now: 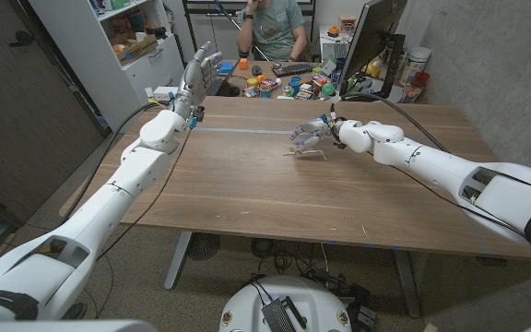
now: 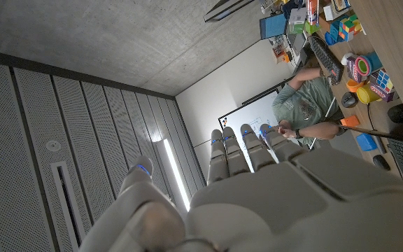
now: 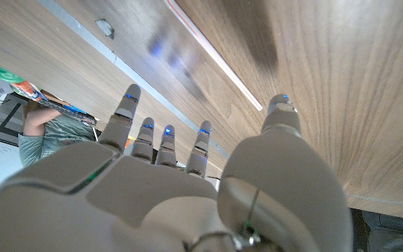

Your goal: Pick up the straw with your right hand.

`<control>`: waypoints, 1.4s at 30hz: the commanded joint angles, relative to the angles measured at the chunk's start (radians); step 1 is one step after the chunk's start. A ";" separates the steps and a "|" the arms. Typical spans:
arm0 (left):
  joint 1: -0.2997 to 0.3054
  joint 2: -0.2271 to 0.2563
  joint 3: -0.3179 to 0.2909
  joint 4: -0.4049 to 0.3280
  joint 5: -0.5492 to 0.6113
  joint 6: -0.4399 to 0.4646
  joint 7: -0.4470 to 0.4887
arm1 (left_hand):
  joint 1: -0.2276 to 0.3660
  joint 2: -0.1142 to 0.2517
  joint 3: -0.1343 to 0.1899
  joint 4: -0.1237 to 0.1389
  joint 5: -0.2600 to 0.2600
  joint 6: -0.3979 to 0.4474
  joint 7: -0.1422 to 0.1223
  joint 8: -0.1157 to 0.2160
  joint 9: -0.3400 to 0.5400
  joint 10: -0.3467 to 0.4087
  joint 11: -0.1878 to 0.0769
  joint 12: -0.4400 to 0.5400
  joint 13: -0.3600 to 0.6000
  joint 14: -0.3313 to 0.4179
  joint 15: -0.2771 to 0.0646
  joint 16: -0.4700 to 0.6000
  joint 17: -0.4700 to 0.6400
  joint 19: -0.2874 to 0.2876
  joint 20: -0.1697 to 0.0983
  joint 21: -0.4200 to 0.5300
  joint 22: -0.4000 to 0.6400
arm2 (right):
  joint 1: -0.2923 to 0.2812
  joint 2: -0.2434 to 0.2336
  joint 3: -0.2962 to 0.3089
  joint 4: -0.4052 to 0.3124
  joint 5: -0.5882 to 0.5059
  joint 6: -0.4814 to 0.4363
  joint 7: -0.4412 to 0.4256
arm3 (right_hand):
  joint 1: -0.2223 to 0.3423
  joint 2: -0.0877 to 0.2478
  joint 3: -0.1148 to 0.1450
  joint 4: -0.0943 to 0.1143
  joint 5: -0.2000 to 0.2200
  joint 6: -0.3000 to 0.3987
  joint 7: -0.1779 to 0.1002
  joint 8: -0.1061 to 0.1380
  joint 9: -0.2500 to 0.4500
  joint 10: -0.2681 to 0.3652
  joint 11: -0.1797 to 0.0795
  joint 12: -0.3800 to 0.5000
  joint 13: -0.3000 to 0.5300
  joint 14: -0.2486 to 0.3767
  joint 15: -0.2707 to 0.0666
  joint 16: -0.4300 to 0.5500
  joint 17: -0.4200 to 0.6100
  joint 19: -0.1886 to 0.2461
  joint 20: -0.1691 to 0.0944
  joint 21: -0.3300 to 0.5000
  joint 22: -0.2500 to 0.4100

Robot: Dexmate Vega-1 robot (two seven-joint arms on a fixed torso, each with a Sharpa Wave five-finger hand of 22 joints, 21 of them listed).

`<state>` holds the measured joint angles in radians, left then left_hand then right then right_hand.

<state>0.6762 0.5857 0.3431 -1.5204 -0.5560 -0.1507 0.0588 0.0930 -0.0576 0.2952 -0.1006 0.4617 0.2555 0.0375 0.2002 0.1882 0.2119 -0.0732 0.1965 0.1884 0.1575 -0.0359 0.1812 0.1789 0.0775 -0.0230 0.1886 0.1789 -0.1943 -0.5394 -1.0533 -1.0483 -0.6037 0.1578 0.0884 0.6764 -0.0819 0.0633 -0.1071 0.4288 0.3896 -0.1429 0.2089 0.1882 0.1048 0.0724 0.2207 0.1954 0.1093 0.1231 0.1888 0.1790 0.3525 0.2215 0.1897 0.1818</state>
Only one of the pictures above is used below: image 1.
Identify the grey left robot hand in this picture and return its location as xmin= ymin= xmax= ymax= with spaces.
xmin=169 ymin=41 xmax=224 ymax=122

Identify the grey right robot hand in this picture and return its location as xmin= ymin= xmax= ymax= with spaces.
xmin=291 ymin=117 xmax=340 ymax=156

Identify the black laptop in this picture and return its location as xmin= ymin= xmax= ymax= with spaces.
xmin=204 ymin=58 xmax=242 ymax=97

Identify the white power strip box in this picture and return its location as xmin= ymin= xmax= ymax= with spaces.
xmin=153 ymin=86 xmax=180 ymax=103

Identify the black keyboard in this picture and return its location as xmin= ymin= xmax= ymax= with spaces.
xmin=273 ymin=63 xmax=314 ymax=78

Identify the open cardboard box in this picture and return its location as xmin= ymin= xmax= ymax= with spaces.
xmin=108 ymin=30 xmax=159 ymax=65

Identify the white drawer unit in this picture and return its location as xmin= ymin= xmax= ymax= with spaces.
xmin=319 ymin=25 xmax=354 ymax=61

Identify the yellow bottle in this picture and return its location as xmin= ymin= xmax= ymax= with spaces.
xmin=367 ymin=57 xmax=384 ymax=78

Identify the white shelf cabinet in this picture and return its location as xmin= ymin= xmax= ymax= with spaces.
xmin=28 ymin=0 xmax=188 ymax=134

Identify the person in green t-shirt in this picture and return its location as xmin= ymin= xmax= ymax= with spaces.
xmin=236 ymin=0 xmax=309 ymax=64

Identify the black computer monitor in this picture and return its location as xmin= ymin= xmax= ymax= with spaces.
xmin=337 ymin=0 xmax=408 ymax=102

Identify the small brown box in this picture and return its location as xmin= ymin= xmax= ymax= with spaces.
xmin=337 ymin=14 xmax=358 ymax=31

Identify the white plastic bucket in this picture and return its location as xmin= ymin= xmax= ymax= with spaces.
xmin=398 ymin=46 xmax=432 ymax=87

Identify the black round floor fan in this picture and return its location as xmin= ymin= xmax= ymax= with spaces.
xmin=186 ymin=232 xmax=222 ymax=262

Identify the white robot torso base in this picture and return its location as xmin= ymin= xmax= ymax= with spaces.
xmin=218 ymin=275 xmax=353 ymax=332

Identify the grey table leg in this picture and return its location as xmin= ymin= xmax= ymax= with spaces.
xmin=392 ymin=250 xmax=426 ymax=319
xmin=163 ymin=230 xmax=194 ymax=291

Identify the black device on torso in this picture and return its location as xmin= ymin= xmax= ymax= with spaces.
xmin=261 ymin=298 xmax=298 ymax=332

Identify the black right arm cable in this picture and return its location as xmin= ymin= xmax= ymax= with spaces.
xmin=338 ymin=91 xmax=451 ymax=154

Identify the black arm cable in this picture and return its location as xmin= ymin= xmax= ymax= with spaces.
xmin=60 ymin=101 xmax=174 ymax=225
xmin=338 ymin=91 xmax=451 ymax=154

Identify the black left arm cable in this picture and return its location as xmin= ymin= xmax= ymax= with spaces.
xmin=60 ymin=101 xmax=174 ymax=225

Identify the black door handle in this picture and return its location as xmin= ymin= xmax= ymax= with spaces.
xmin=9 ymin=30 xmax=35 ymax=48

